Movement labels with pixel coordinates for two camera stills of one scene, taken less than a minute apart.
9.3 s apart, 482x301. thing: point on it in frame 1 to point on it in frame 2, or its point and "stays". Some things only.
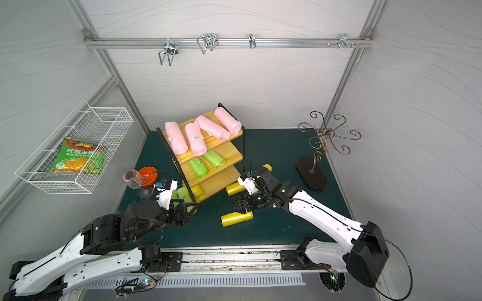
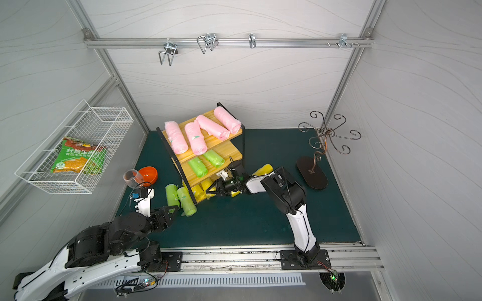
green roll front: [215, 160] stays
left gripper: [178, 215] to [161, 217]
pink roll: [179, 144] stays
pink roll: [214, 130] stays
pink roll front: [233, 126] stays
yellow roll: [235, 217] to [206, 184]
